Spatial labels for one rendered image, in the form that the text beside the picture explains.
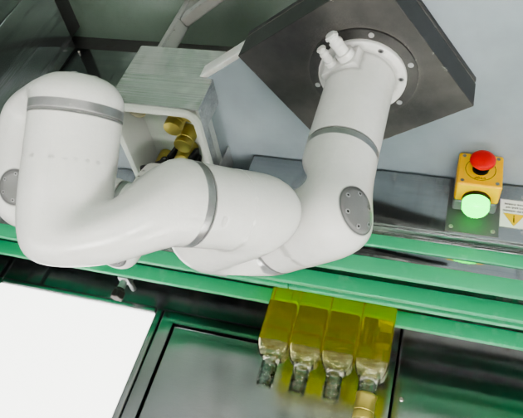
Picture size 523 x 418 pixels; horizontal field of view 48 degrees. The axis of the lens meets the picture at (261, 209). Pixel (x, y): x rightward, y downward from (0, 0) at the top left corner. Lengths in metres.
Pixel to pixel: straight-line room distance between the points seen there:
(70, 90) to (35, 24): 1.44
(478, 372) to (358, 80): 0.68
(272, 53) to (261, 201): 0.36
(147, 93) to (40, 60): 0.96
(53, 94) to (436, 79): 0.53
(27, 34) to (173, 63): 0.90
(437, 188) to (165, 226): 0.66
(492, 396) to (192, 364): 0.59
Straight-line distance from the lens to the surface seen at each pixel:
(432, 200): 1.07
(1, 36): 1.86
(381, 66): 0.83
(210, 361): 1.24
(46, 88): 0.55
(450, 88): 0.88
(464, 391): 1.24
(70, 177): 0.53
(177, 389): 1.23
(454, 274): 1.01
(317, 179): 0.67
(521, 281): 1.02
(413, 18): 0.83
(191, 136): 1.10
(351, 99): 0.77
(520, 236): 1.05
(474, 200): 1.00
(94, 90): 0.54
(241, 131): 1.12
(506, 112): 1.00
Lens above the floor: 1.48
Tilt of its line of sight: 35 degrees down
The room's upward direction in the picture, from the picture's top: 161 degrees counter-clockwise
